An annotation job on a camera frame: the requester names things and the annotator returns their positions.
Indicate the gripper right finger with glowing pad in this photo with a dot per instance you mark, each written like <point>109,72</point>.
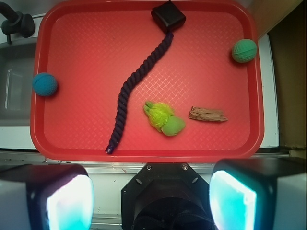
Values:
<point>259,194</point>

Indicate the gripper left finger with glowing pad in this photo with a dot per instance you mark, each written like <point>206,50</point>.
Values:
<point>45,197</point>

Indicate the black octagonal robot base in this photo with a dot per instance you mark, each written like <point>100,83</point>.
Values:
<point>166,196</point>

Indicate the blue textured ball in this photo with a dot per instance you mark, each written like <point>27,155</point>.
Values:
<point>44,84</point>

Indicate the green textured ball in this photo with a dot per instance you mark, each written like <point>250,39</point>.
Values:
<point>244,50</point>

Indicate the brown wood bark piece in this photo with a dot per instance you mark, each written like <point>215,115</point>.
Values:
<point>204,114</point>

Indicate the lime green fuzzy toy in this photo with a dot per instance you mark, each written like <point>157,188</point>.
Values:
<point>162,117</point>

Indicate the red plastic tray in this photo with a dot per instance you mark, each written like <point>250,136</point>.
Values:
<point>91,47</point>

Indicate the black square block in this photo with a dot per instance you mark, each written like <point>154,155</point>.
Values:
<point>168,17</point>

